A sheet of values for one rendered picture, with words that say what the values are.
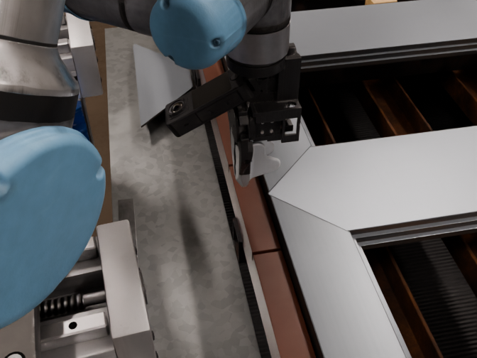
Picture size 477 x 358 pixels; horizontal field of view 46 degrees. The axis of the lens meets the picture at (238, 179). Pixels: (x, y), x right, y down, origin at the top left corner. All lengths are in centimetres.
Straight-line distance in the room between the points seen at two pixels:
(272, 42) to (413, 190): 34
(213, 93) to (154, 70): 64
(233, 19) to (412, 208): 43
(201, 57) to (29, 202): 27
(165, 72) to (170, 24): 80
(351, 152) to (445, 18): 51
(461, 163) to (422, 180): 8
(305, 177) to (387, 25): 51
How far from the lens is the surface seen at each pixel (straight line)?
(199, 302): 90
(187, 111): 69
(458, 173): 91
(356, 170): 87
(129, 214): 103
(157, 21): 52
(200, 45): 50
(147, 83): 128
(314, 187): 83
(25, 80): 28
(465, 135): 99
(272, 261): 76
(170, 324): 88
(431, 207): 84
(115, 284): 54
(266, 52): 64
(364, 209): 81
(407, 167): 89
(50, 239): 31
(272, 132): 72
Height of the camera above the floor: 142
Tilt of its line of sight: 43 degrees down
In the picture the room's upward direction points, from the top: straight up
